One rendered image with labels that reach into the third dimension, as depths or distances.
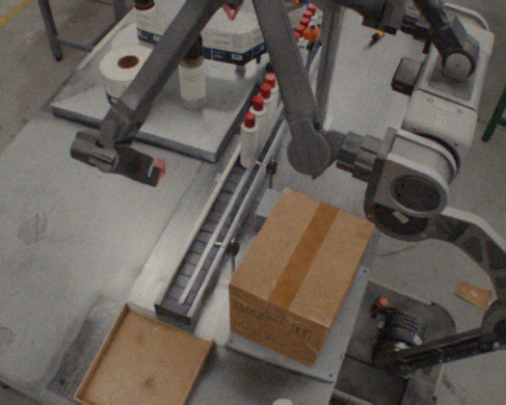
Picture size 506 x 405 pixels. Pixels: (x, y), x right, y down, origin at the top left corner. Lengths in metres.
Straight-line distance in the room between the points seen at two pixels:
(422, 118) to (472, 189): 2.09
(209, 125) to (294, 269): 0.75
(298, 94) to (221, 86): 1.00
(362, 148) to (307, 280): 0.38
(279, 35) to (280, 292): 0.54
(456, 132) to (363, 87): 1.16
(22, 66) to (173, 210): 2.36
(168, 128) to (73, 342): 0.78
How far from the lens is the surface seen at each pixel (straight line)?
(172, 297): 1.44
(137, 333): 1.45
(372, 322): 2.13
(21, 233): 1.72
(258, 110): 1.60
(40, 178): 1.83
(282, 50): 0.98
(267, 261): 1.20
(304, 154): 0.94
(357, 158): 0.93
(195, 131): 1.78
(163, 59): 1.06
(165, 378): 1.40
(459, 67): 1.06
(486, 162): 3.21
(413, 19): 1.33
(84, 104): 1.96
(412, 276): 2.59
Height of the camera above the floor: 2.16
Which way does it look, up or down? 53 degrees down
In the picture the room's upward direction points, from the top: 2 degrees clockwise
